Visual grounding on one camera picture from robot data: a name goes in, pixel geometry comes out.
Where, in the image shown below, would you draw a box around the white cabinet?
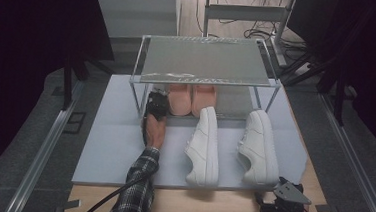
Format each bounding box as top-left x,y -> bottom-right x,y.
92,0 -> 181,43

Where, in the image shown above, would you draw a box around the black stand legs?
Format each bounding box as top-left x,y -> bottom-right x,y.
279,42 -> 352,127
59,43 -> 115,114

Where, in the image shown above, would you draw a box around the white sneaker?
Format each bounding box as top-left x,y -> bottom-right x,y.
180,104 -> 226,188
234,108 -> 285,190

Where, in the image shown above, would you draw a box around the black tape strip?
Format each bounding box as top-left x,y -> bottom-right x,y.
314,202 -> 340,212
55,197 -> 82,212

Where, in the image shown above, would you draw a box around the light grey mat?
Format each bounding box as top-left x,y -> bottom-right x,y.
70,66 -> 314,200

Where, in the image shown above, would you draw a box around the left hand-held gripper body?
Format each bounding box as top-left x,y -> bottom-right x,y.
144,88 -> 170,121

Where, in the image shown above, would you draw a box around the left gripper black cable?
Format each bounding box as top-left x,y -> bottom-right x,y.
79,170 -> 152,212

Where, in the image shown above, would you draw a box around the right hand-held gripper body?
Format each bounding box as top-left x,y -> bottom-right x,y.
258,177 -> 314,212

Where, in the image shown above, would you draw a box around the metal mesh shoe rack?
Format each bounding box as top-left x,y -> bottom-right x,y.
126,30 -> 285,128

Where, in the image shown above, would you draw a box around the black floor cables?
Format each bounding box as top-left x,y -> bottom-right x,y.
242,25 -> 309,62

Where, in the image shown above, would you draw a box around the pink slipper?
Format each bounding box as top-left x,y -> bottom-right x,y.
190,83 -> 218,119
166,82 -> 195,117

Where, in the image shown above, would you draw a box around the aluminium rail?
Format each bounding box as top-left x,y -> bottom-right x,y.
310,93 -> 376,212
3,75 -> 87,212

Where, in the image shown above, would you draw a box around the metal stand frame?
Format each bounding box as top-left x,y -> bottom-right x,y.
200,0 -> 299,68

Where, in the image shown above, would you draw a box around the person's left hand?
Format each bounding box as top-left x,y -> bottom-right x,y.
140,113 -> 167,150

